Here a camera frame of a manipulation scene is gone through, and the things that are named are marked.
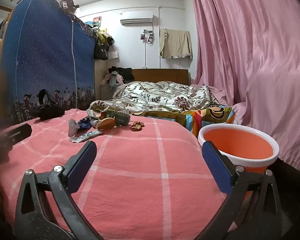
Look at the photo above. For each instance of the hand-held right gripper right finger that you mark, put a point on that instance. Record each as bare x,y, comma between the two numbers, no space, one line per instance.
216,167

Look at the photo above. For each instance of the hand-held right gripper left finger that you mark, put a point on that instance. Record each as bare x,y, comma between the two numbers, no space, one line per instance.
81,165

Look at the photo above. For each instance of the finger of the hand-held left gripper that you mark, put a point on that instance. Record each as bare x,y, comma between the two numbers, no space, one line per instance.
17,132

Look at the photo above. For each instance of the white and blue tube wrapper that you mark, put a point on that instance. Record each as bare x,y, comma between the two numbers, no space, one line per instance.
87,136

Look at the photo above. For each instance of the orange bucket with white rim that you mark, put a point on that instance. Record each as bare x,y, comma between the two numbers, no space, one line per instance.
237,142

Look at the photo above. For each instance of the clear plastic wrapper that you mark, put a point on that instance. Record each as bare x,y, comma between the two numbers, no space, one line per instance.
73,128

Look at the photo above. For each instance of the blue snack wrapper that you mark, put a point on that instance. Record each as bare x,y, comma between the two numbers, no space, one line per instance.
84,123

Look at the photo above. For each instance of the brown fruit peel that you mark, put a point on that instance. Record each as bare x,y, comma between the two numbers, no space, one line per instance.
107,123

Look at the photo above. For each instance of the white patterned cloth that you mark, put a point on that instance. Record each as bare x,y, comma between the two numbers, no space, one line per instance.
93,115

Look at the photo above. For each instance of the green box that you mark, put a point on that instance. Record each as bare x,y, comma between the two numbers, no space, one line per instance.
120,118

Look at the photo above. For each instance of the black cloth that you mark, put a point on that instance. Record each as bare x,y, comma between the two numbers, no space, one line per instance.
50,112

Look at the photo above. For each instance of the colourful patterned blanket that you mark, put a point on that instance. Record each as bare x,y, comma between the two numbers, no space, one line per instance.
210,117

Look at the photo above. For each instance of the pink checked bedsheet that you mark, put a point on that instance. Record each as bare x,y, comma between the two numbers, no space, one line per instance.
140,167

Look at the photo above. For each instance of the white nightstand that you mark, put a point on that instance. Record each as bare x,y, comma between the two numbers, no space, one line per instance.
105,91

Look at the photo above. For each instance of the blue fabric wardrobe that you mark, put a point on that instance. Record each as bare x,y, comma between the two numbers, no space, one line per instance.
45,55

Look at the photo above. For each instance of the grey garment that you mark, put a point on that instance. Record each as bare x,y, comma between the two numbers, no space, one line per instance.
112,80

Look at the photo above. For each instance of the beige cabinet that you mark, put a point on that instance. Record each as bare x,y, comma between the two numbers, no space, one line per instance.
100,72

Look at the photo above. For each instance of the white floral quilt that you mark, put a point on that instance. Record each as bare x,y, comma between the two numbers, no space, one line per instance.
152,95

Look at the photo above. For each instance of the black clothes pile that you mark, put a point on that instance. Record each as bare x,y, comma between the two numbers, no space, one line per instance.
122,73

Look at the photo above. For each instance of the wooden headboard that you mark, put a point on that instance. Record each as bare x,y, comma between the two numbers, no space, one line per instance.
160,76

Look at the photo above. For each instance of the black hanging bag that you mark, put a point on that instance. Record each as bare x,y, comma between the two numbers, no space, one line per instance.
101,51

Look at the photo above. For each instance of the pink curtain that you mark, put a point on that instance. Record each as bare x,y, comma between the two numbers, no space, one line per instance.
252,55

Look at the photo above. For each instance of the yellow hanging clothes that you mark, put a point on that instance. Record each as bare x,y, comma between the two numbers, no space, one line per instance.
103,36

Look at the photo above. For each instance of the beige hanging towel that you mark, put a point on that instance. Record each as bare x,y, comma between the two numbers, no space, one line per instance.
176,43

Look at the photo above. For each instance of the white air conditioner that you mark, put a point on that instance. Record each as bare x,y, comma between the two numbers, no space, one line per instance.
136,17

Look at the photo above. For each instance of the wooden frame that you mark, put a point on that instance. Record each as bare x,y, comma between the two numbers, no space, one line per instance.
1,27

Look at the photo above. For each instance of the white wall paper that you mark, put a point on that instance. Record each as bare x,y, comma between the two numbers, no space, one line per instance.
113,54

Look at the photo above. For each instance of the white wall pipe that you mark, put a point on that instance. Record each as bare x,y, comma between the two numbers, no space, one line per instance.
145,55

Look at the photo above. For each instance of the wall photos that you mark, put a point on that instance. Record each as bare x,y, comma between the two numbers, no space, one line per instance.
148,36

